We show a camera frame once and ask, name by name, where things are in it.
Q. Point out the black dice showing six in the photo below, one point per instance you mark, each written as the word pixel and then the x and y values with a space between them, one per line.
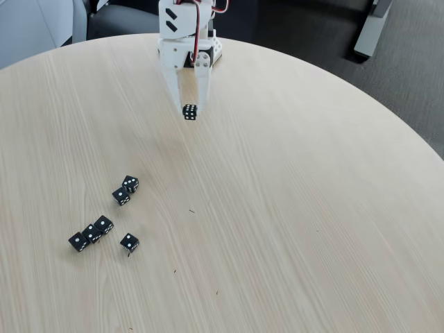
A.
pixel 190 111

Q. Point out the black dice showing three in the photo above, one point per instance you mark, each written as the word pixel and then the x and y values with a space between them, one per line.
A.
pixel 130 184

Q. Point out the black dice showing one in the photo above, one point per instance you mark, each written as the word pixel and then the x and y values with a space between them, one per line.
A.
pixel 103 224
pixel 79 241

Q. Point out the dark grey office chair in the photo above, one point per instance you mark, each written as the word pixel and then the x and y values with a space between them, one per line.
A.
pixel 121 21

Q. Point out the white cabinet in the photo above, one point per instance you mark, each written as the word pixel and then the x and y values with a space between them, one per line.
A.
pixel 27 27

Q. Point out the grey desk leg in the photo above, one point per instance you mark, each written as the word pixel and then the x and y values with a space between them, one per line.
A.
pixel 369 31

